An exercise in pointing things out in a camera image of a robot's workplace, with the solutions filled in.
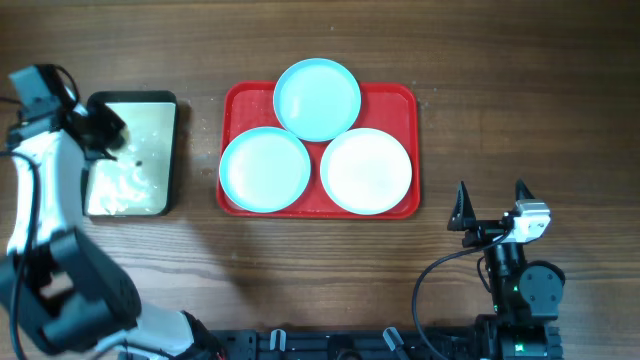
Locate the white plate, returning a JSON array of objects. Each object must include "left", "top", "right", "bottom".
[{"left": 319, "top": 128, "right": 413, "bottom": 216}]

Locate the light blue plate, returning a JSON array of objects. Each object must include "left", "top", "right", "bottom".
[
  {"left": 219, "top": 127, "right": 311, "bottom": 213},
  {"left": 273, "top": 58, "right": 362, "bottom": 142}
]

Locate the light blue plate top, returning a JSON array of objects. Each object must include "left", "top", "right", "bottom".
[{"left": 273, "top": 58, "right": 362, "bottom": 142}]

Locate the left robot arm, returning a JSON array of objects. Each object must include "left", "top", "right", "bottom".
[{"left": 1, "top": 100, "right": 225, "bottom": 359}]

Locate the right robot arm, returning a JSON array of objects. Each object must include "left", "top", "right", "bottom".
[{"left": 447, "top": 180, "right": 566, "bottom": 360}]

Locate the dark green water tray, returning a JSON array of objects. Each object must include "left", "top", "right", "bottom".
[{"left": 84, "top": 90, "right": 179, "bottom": 217}]

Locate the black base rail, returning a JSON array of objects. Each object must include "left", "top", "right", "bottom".
[{"left": 212, "top": 327, "right": 493, "bottom": 360}]

